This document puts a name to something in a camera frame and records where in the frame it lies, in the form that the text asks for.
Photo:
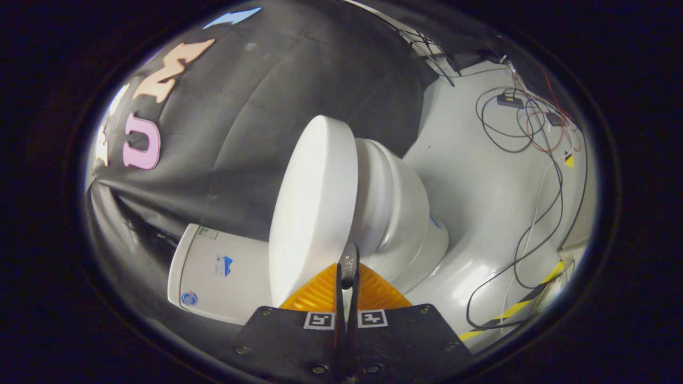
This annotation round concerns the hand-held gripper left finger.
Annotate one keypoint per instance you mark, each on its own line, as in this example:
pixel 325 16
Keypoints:
pixel 288 341

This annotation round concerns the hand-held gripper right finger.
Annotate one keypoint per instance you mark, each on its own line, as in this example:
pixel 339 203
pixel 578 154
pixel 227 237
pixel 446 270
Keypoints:
pixel 405 341

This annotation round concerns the dark grey lid pull tab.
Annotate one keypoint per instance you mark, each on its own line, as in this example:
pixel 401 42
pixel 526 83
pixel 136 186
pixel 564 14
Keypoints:
pixel 349 264

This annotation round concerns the white toilet tank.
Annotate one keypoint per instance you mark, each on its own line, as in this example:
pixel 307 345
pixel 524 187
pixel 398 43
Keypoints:
pixel 213 277

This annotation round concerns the yellow black floor tape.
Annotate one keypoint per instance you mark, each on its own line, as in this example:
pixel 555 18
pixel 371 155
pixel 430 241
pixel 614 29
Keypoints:
pixel 512 309

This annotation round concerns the black backdrop cloth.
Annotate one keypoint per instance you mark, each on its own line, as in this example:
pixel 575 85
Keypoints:
pixel 256 106

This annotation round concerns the black power adapter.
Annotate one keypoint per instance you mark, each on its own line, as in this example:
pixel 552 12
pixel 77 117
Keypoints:
pixel 555 119
pixel 509 101

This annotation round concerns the black tripod stand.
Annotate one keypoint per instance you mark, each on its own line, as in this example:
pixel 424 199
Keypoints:
pixel 427 50

